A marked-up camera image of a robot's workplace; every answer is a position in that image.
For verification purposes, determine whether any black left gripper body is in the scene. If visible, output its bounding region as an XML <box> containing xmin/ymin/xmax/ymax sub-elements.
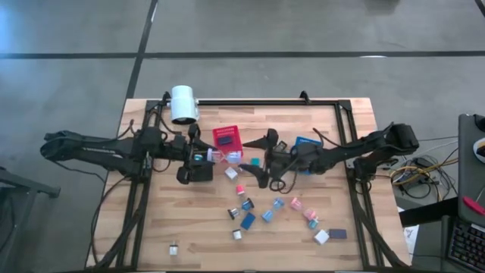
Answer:
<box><xmin>166</xmin><ymin>134</ymin><xmax>192</xmax><ymax>171</ymax></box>

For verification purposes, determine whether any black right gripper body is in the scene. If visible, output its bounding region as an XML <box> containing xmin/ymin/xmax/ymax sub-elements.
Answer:
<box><xmin>264</xmin><ymin>146</ymin><xmax>306</xmax><ymax>179</ymax></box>

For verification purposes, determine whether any pink capped hourglass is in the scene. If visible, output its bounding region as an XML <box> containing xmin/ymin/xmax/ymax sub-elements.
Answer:
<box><xmin>289</xmin><ymin>196</ymin><xmax>320</xmax><ymax>221</ymax></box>

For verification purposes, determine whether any blue plastic box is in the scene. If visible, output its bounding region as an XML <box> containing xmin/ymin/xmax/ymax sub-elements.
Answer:
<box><xmin>239</xmin><ymin>212</ymin><xmax>257</xmax><ymax>231</ymax></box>

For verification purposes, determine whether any black plastic basket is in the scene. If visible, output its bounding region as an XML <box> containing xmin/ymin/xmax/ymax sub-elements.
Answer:
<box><xmin>186</xmin><ymin>146</ymin><xmax>214</xmax><ymax>184</ymax></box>

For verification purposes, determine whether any red plastic basket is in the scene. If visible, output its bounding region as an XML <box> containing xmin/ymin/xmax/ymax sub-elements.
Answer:
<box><xmin>211</xmin><ymin>125</ymin><xmax>246</xmax><ymax>163</ymax></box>

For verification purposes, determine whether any black capped hourglass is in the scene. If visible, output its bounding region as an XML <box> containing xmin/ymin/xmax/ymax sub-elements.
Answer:
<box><xmin>227</xmin><ymin>197</ymin><xmax>255</xmax><ymax>221</ymax></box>

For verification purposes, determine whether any white cylindrical lamp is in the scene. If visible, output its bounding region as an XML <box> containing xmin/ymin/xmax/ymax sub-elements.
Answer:
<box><xmin>170</xmin><ymin>85</ymin><xmax>200</xmax><ymax>125</ymax></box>

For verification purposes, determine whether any blue plastic basket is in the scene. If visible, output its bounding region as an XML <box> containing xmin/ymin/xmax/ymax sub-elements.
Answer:
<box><xmin>290</xmin><ymin>135</ymin><xmax>325</xmax><ymax>176</ymax></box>

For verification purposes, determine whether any white paper sheet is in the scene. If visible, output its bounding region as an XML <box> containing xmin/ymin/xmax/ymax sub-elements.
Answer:
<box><xmin>403</xmin><ymin>224</ymin><xmax>420</xmax><ymax>247</ymax></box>

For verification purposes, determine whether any grey metal stand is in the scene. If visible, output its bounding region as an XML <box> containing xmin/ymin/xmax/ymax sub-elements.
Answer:
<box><xmin>0</xmin><ymin>166</ymin><xmax>61</xmax><ymax>273</ymax></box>

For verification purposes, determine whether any dark grey desk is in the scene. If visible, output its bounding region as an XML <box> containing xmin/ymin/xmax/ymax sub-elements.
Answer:
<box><xmin>457</xmin><ymin>112</ymin><xmax>485</xmax><ymax>228</ymax></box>

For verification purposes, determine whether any white round patterned object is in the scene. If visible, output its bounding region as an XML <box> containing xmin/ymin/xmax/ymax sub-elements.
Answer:
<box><xmin>472</xmin><ymin>136</ymin><xmax>485</xmax><ymax>164</ymax></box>

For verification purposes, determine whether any black computer keyboard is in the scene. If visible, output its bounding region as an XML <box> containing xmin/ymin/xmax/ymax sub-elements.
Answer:
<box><xmin>447</xmin><ymin>218</ymin><xmax>485</xmax><ymax>271</ymax></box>

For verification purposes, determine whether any black floor cable tangle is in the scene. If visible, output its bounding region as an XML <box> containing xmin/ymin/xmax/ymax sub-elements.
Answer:
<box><xmin>390</xmin><ymin>134</ymin><xmax>459</xmax><ymax>200</ymax></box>

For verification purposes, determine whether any red handled tool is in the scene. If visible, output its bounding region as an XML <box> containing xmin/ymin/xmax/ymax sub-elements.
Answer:
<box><xmin>462</xmin><ymin>196</ymin><xmax>485</xmax><ymax>217</ymax></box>

